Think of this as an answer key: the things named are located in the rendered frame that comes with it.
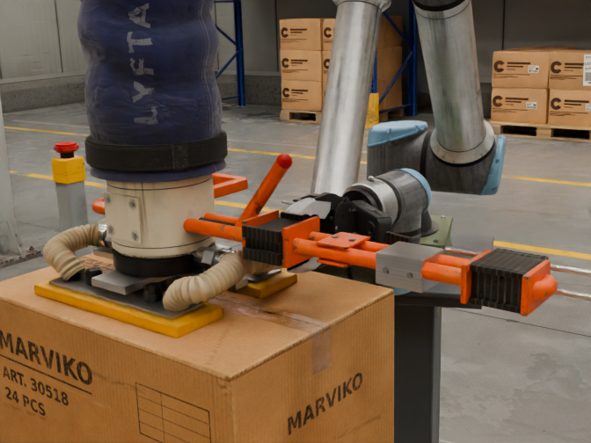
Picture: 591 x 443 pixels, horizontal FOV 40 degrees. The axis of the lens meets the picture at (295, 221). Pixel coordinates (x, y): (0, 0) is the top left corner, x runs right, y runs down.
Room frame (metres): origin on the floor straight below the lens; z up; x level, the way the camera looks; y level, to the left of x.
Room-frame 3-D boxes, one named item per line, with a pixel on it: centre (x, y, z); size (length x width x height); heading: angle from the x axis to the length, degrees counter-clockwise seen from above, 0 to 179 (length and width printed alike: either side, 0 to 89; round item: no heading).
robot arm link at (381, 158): (2.03, -0.27, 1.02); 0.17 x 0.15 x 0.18; 67
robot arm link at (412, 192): (1.38, -0.18, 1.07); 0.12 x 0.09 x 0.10; 141
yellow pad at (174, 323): (1.22, 0.28, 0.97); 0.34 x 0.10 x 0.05; 53
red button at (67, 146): (2.27, 0.64, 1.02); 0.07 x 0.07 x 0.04
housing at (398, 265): (1.01, -0.15, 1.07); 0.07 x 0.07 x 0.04; 53
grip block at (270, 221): (1.14, 0.02, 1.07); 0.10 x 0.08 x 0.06; 143
